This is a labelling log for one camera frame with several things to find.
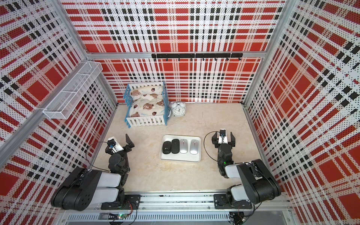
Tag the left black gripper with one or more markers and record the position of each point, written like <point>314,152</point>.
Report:
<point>129,141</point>

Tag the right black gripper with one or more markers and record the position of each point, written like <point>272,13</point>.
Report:
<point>215,140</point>

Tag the silver mouse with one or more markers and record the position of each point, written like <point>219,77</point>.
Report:
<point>183,146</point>
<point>194,147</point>

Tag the white plastic storage tray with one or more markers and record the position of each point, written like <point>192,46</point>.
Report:
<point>181,157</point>

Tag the black mouse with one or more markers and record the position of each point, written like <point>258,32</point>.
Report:
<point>175,146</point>
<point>167,147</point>

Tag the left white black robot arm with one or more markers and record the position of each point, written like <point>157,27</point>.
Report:
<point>86,187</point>

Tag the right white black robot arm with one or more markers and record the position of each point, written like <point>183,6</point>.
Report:
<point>257,182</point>

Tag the blue white toy crib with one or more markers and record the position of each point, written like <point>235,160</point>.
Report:
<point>148,120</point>

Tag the bear print blanket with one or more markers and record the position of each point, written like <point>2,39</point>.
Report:
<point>145,107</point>

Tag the bear print pillow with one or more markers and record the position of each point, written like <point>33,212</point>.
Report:
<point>147,92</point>

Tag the white twin bell alarm clock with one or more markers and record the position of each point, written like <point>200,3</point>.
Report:
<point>178,108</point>

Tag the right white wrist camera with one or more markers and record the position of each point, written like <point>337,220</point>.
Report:
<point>223,137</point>

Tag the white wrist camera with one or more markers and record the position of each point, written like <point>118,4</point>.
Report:
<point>223,137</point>
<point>113,146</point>

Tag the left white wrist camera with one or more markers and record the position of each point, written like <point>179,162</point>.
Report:
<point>113,146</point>

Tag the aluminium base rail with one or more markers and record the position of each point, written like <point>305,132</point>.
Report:
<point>181,208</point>

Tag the white wire mesh basket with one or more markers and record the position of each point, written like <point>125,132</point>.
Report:
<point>64,103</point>

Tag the green circuit board with wires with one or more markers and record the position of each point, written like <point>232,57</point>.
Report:
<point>118,218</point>

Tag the black connector under rail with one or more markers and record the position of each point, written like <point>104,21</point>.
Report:
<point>236,218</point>

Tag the black wall hook rail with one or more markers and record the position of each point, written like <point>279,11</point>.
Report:
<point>196,55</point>

